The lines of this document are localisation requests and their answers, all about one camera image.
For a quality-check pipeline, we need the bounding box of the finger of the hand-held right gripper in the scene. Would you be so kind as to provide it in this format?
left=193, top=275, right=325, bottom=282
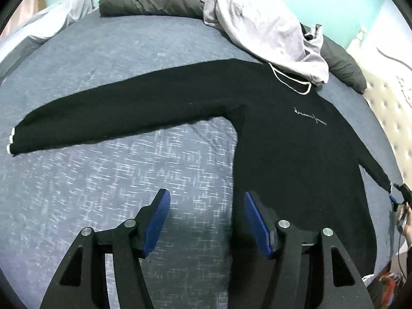
left=389, top=183, right=411, bottom=205

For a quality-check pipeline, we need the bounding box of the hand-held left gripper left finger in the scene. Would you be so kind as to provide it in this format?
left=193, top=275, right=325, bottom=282
left=39, top=188, right=171, bottom=309

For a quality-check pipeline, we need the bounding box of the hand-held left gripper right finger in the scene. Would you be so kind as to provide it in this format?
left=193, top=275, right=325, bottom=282
left=244, top=191, right=375, bottom=309

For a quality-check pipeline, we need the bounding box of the black sweater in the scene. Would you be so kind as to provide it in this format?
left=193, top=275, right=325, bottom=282
left=6, top=58, right=391, bottom=309

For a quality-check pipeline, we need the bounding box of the person's right hand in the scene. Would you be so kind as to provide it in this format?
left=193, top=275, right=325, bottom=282
left=397, top=203, right=412, bottom=230

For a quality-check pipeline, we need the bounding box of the colourful clutter pile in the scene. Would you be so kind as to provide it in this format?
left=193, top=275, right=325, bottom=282
left=365, top=272, right=407, bottom=309

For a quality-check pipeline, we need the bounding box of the bed with blue sheet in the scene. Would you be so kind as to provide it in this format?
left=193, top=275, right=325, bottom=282
left=0, top=6, right=406, bottom=309

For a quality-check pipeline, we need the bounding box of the cream tufted headboard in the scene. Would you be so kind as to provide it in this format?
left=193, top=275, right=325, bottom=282
left=346, top=6, right=412, bottom=181

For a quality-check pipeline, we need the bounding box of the light grey garment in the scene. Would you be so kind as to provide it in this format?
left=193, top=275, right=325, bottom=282
left=193, top=0, right=329, bottom=86

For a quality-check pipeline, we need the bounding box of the pale grey sheet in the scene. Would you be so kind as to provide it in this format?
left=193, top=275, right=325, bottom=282
left=0, top=0, right=97, bottom=65

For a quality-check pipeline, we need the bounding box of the pink curtain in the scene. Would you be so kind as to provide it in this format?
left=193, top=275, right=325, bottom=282
left=8, top=0, right=46, bottom=23

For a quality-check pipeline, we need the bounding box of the thin cable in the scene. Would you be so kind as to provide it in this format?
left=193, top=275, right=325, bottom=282
left=394, top=230, right=408, bottom=261

